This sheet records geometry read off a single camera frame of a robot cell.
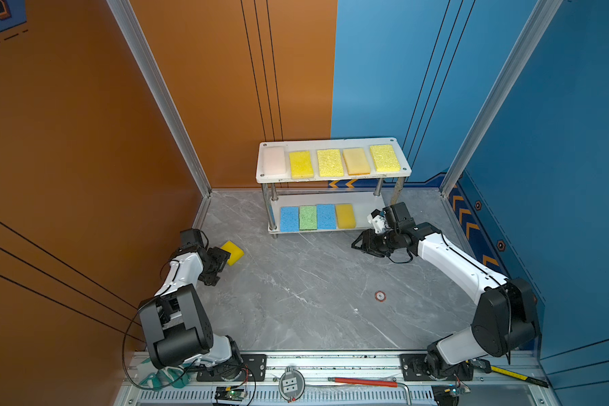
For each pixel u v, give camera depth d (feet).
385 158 2.65
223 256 2.65
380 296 2.85
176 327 1.43
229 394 2.32
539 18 2.33
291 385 2.11
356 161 2.62
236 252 3.23
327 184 4.08
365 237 2.54
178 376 2.35
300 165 2.54
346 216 3.33
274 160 2.60
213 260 2.57
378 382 2.34
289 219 3.26
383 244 2.34
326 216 3.27
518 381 2.37
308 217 3.27
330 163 2.59
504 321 1.39
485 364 2.38
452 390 2.30
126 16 2.29
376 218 2.59
